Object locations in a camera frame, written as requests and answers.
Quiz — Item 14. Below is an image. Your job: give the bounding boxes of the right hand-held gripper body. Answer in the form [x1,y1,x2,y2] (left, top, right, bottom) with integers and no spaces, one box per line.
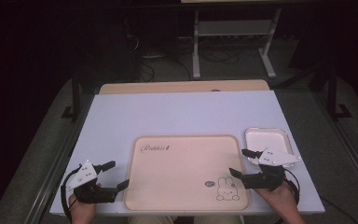
[243,147,303,191]

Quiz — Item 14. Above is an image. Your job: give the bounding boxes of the light wooden table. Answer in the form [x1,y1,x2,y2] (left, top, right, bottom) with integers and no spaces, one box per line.
[98,78,270,95]

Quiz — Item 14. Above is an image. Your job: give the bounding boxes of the white square dish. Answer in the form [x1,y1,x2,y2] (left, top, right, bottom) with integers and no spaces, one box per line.
[244,127,295,168]

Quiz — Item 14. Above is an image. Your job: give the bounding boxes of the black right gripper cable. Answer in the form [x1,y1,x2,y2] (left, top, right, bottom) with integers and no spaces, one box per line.
[282,168,301,206]

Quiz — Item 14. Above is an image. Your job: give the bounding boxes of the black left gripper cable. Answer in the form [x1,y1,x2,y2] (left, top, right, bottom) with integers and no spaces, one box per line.
[60,167,83,224]

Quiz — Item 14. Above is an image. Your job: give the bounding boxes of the person's right hand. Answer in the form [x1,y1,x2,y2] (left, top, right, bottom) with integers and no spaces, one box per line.
[254,181,298,217]

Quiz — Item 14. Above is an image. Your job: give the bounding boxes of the black floor cable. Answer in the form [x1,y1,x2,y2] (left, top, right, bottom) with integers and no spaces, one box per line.
[319,195,358,224]

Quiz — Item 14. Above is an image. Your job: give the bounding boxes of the person's left hand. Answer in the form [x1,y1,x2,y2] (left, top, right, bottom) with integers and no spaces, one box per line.
[68,182,103,219]

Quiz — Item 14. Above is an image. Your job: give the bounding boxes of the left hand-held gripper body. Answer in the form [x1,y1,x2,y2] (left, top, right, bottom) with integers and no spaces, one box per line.
[64,160,119,205]

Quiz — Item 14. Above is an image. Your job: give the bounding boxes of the aluminium rail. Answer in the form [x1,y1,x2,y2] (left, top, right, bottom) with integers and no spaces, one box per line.
[23,92,95,224]
[311,91,358,200]

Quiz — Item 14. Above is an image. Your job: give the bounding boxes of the white metal stand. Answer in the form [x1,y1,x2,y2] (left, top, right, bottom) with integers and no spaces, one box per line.
[191,8,283,80]

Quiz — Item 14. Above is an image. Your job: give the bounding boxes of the black metal stand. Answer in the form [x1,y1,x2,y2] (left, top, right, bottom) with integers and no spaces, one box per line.
[326,63,353,121]
[61,70,82,121]

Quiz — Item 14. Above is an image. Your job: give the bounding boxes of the beige tray with rabbit print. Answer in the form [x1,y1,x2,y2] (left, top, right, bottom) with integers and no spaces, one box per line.
[123,133,252,213]

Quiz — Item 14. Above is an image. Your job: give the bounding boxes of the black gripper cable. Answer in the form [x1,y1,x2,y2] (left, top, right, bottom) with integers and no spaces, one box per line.
[60,167,83,224]
[282,168,301,206]

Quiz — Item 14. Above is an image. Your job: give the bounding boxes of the black floor cables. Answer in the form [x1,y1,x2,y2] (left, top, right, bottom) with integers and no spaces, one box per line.
[134,46,241,83]

